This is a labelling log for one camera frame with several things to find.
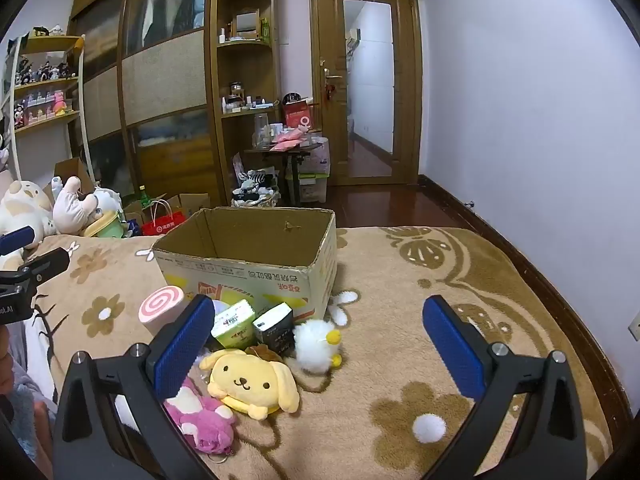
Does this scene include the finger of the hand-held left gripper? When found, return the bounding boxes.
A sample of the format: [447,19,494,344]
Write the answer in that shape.
[0,226,36,257]
[0,247,71,297]

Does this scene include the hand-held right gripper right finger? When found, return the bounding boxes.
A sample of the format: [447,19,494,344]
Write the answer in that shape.
[422,295,588,480]

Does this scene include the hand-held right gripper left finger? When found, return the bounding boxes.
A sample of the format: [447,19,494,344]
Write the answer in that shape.
[52,294,217,480]

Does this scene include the yellow bottle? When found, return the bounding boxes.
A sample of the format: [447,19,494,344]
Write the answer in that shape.
[200,347,301,421]

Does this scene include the small black box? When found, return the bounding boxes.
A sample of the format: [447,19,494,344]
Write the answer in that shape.
[252,303,295,356]

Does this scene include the cream bear plush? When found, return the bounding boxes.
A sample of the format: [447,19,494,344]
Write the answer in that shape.
[0,180,56,250]

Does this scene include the pink swirl roll plush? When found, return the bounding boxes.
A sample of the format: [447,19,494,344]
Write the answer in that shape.
[138,285,186,333]

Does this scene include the green tissue pack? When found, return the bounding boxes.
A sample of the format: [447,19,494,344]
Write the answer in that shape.
[211,299,257,350]

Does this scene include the white bed sheet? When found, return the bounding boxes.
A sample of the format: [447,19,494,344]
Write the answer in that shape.
[22,305,61,396]

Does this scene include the white and pink plush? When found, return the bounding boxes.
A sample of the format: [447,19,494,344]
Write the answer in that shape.
[52,176,98,235]

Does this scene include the white plush in green clothes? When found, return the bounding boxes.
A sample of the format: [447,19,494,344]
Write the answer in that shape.
[82,187,126,239]

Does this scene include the brown cardboard box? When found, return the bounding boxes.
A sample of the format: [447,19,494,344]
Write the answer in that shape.
[42,157,96,196]

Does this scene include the grey fleece clothing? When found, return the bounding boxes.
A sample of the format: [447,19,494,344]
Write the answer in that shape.
[0,320,58,463]

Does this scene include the brown flower blanket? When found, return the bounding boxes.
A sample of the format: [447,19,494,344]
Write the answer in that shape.
[0,226,613,480]

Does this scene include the red paper bag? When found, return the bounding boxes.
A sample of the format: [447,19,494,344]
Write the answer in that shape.
[141,199,187,237]

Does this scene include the white fluffy duck plush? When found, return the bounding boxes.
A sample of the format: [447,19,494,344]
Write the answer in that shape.
[292,317,343,375]

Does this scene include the yellow figurine shelf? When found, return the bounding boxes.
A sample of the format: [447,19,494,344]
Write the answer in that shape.
[0,35,96,186]

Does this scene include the basket of socks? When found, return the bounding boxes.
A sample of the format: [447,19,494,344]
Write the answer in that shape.
[231,170,281,208]

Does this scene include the small dark side table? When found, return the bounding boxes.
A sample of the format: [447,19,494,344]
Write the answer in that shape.
[243,142,323,206]

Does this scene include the wooden wardrobe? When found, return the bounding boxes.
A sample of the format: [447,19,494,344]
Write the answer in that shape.
[67,0,221,211]

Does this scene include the clear plastic storage box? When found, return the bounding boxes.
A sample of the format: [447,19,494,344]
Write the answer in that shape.
[285,137,331,204]

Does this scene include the clear plastic jar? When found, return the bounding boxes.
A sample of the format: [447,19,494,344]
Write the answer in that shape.
[252,114,273,148]

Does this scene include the pink packets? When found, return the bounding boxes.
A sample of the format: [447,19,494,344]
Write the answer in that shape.
[270,129,308,152]

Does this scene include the wooden corner shelf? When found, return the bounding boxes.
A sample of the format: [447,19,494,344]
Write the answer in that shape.
[210,0,281,208]

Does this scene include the red box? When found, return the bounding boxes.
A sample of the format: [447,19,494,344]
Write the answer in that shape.
[282,100,313,131]

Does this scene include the small framed mirror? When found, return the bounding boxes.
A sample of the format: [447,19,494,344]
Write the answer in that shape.
[234,8,260,37]

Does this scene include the wooden door with glass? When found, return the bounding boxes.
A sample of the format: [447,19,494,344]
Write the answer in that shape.
[308,0,423,186]

